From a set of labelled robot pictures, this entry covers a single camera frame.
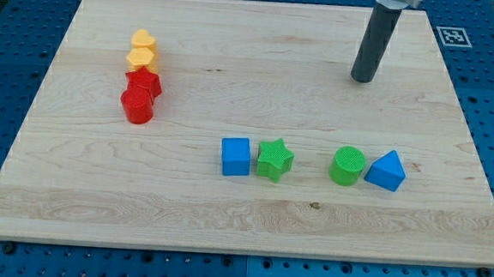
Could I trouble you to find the silver rod mount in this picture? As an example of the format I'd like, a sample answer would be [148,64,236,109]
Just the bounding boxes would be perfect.
[376,0,423,9]

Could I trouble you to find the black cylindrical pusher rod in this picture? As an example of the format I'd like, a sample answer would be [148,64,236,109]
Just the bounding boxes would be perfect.
[351,3,401,83]

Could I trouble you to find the blue triangle block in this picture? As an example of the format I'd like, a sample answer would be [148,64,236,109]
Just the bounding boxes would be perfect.
[364,150,407,192]

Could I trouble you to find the white fiducial marker tag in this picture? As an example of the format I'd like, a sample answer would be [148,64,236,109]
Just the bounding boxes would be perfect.
[437,26,472,48]

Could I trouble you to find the green cylinder block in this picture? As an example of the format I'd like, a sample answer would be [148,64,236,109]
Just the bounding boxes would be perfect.
[328,146,366,186]

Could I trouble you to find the green star block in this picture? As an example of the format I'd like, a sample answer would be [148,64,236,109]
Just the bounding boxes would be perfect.
[256,138,294,184]

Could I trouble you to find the blue cube block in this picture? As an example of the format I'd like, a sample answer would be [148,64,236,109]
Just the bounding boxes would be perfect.
[221,137,251,176]

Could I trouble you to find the yellow heart block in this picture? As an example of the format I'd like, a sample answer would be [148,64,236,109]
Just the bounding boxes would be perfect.
[131,29,157,52]

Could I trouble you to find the yellow hexagon block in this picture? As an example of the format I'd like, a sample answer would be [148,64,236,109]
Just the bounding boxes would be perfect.
[126,47,158,74]

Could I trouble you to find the red star block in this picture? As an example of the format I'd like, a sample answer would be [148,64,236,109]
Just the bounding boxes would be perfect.
[125,67,162,99]

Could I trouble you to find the red cylinder block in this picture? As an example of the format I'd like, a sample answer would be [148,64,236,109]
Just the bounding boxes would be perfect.
[120,87,154,124]

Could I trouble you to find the black bolt right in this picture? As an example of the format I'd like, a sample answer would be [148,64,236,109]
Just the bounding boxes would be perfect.
[476,267,492,277]

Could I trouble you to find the black bolt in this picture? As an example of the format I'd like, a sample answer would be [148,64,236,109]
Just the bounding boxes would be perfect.
[2,242,16,256]
[476,267,492,277]

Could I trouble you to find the wooden board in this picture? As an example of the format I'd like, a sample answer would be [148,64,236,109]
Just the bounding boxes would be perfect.
[0,0,494,268]

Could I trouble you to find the black bolt left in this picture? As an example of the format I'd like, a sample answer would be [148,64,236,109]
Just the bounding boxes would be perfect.
[2,242,16,256]

